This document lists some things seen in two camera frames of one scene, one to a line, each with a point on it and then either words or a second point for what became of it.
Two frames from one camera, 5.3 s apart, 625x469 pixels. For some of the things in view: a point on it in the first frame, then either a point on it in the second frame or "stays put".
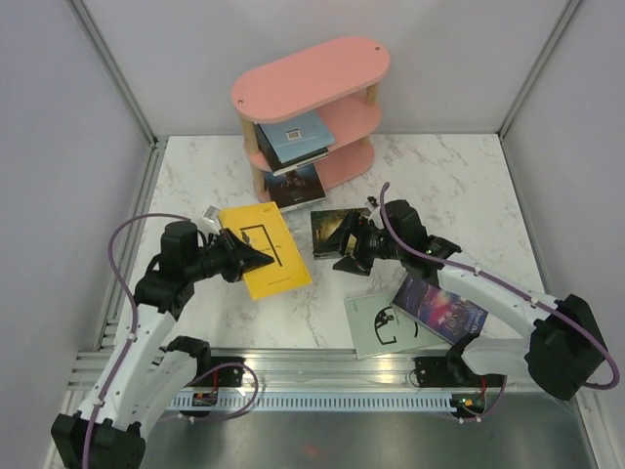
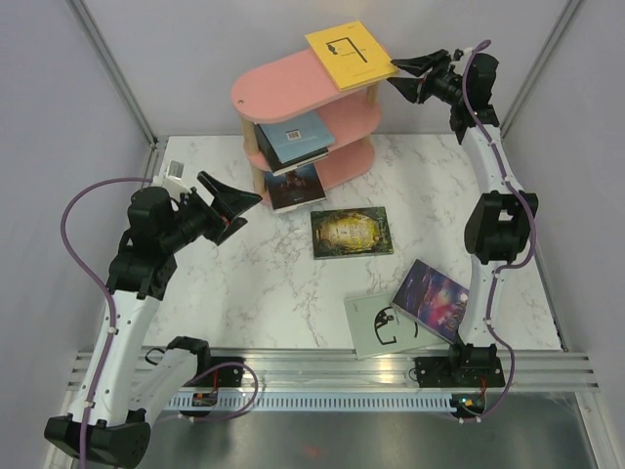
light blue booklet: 291,138 stays put
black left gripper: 240,256 to 234,201
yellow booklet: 264,226 to 351,56
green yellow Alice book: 326,229 stays put
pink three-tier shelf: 337,80 stays put
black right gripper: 361,264 to 410,87
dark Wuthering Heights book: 295,188 stays put
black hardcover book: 273,161 stays put
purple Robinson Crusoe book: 438,312 stays put
